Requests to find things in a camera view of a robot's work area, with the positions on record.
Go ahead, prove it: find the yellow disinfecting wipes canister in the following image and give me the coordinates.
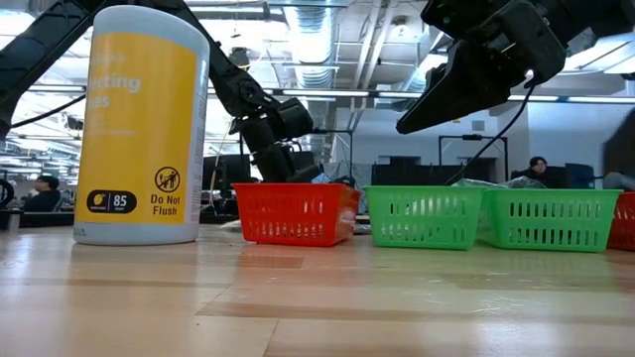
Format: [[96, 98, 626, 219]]
[[72, 4, 211, 247]]

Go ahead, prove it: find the long ceiling light strip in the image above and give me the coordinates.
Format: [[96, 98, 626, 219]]
[[207, 87, 423, 99]]

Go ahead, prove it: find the black gantry stand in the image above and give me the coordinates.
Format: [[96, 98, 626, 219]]
[[438, 134, 509, 187]]

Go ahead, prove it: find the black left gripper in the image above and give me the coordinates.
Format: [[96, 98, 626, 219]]
[[230, 113, 323, 183]]

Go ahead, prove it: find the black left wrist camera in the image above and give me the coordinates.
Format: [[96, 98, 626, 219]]
[[275, 97, 315, 141]]

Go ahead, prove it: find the green plastic basket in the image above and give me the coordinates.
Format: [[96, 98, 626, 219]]
[[363, 185, 486, 250], [478, 187, 624, 253]]

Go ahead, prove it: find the red plastic basket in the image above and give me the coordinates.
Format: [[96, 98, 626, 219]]
[[607, 190, 635, 252], [231, 181, 362, 248]]

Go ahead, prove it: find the silver ceiling duct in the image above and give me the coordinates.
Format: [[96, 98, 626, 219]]
[[404, 47, 450, 113]]

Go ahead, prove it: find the person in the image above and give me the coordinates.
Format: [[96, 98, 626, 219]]
[[523, 156, 552, 182], [22, 174, 62, 213]]

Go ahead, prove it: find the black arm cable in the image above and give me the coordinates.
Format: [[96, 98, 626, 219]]
[[9, 93, 88, 130], [444, 68, 541, 187]]

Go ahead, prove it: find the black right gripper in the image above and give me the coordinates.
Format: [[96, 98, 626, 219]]
[[396, 0, 515, 135]]

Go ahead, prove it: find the black desk partition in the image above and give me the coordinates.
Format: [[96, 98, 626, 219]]
[[371, 162, 497, 187]]

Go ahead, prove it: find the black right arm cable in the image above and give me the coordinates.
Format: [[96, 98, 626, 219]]
[[444, 68, 541, 187]]

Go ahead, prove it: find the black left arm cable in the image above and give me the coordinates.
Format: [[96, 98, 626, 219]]
[[9, 93, 88, 130]]

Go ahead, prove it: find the black computer monitor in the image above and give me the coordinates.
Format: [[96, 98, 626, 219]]
[[201, 154, 252, 192], [565, 163, 595, 189]]

